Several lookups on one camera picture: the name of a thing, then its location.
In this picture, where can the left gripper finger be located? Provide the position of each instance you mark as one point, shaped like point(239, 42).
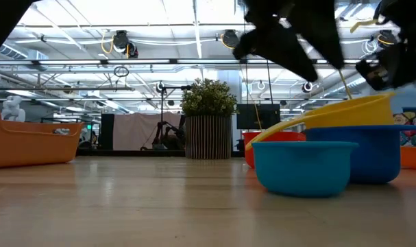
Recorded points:
point(324, 31)
point(276, 48)

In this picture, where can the yellow measuring cup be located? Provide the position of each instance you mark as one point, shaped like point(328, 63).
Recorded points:
point(351, 113)

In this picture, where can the red measuring cup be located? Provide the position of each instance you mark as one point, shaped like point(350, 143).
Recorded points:
point(279, 136)

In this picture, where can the orange measuring cup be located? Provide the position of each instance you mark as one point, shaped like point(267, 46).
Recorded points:
point(415, 158)

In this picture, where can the medium blue measuring cup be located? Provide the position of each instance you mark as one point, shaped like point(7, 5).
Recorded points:
point(375, 154)

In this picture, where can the light blue measuring cup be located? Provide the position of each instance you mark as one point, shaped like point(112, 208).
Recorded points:
point(303, 171)

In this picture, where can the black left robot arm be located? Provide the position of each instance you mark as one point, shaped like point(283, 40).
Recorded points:
point(2, 20)

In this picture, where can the black background robot arm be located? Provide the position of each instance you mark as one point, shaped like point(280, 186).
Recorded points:
point(166, 139)

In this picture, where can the orange plastic basket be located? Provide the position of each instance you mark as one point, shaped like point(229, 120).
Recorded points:
point(29, 147)

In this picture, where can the black monitor screen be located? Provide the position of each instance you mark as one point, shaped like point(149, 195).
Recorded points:
point(259, 116)

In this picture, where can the green plant in striped pot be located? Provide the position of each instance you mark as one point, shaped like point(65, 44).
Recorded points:
point(207, 137)

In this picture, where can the black tripod stand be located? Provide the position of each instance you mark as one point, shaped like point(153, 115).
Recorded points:
point(161, 106)

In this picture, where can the beige cloth curtain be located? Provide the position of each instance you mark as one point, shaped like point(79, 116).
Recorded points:
point(135, 128)

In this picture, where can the black upright panel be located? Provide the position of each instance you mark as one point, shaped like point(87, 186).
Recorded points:
point(107, 132)

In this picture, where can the colourful wall poster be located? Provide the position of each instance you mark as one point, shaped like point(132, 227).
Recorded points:
point(404, 120)

